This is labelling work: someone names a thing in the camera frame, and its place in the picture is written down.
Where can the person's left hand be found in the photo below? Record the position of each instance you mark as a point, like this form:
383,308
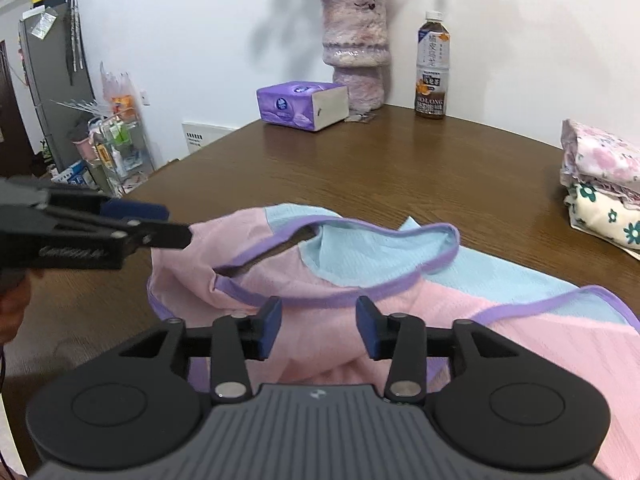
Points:
15,312

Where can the purple fuzzy vase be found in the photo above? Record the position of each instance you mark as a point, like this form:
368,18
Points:
355,25

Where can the purple tissue pack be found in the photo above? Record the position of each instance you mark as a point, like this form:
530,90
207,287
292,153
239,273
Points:
290,105

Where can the pink floral folded cloth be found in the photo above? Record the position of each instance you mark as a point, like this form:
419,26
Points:
600,155

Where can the wall socket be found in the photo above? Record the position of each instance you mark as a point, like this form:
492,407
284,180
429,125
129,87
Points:
145,97

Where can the tea bottle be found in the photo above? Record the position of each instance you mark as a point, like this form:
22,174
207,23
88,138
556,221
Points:
432,70

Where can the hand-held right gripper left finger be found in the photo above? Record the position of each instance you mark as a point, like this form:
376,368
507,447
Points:
270,327

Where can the pink plastic bags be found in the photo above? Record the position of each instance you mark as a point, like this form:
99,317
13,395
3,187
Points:
120,90

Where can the grey refrigerator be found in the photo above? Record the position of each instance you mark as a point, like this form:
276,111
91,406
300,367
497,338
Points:
50,85

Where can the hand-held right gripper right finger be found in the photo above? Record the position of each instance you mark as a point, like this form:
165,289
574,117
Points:
367,327

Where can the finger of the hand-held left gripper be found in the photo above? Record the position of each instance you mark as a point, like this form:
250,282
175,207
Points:
170,236
135,210

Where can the pink blue mesh vest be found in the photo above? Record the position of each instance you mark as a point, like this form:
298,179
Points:
500,340

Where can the blue white carton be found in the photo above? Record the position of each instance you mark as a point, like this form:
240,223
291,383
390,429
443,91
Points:
72,175

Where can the cream floral folded cloth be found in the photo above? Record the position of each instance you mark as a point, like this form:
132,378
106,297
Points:
610,220

